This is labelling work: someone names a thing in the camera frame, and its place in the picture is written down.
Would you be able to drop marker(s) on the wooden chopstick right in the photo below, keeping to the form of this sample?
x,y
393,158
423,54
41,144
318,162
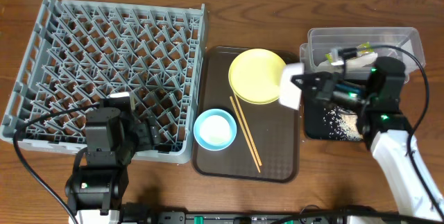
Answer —
x,y
248,132

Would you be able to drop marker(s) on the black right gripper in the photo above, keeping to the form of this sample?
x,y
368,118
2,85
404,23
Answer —
x,y
325,91

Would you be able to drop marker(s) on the white paper cup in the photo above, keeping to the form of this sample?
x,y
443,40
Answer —
x,y
215,130

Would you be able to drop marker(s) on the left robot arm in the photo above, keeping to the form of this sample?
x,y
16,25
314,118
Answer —
x,y
100,172

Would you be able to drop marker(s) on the blue bowl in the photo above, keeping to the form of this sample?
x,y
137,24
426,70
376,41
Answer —
x,y
226,115

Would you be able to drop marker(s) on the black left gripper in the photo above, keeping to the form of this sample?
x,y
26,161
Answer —
x,y
148,133

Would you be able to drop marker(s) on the spilled rice pile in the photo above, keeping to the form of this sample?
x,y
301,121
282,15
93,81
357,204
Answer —
x,y
341,124

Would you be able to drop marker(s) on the wooden chopstick left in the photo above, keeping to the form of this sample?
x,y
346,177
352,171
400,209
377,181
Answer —
x,y
245,134

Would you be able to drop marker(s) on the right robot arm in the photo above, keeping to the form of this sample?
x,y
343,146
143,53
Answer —
x,y
386,132

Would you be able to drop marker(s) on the brown serving tray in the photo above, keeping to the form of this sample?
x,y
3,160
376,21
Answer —
x,y
275,129

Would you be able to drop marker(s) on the wooden chopstick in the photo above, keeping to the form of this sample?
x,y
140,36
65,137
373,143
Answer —
x,y
248,132
245,134

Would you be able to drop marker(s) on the green snack wrapper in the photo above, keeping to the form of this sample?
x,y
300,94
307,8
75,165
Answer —
x,y
363,48

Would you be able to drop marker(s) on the black waste tray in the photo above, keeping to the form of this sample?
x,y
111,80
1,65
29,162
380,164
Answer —
x,y
314,112

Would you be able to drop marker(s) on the yellow plate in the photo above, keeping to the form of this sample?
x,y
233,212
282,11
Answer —
x,y
254,76

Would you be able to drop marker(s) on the grey plastic dish rack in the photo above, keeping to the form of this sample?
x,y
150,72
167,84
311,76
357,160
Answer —
x,y
82,51

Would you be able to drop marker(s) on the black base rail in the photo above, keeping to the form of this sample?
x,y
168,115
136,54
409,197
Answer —
x,y
243,218

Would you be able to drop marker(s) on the clear plastic bin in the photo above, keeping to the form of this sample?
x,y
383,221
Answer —
x,y
322,40

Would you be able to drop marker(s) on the white bowl with rice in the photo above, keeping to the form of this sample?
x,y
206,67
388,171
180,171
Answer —
x,y
290,94

